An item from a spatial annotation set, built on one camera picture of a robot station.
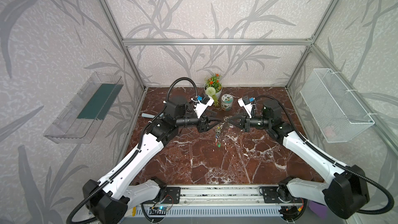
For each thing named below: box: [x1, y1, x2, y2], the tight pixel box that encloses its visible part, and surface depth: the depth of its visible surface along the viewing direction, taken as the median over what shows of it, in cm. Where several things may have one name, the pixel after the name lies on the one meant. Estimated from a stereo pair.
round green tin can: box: [220, 93, 234, 111], surface depth 107 cm
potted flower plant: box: [203, 73, 223, 107], surface depth 104 cm
